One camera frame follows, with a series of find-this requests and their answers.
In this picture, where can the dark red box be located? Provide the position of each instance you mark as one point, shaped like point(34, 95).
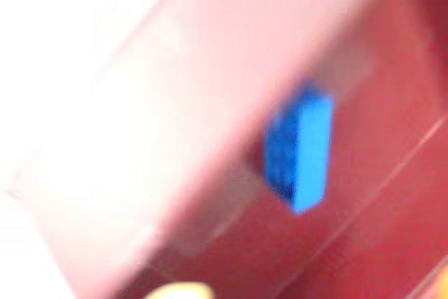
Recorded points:
point(350, 243)

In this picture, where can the blue lego brick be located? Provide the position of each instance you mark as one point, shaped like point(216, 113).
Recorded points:
point(308, 152)

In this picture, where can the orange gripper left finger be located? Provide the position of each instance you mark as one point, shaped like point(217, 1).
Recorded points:
point(182, 292)

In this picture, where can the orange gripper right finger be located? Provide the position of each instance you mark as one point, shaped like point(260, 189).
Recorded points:
point(439, 285)

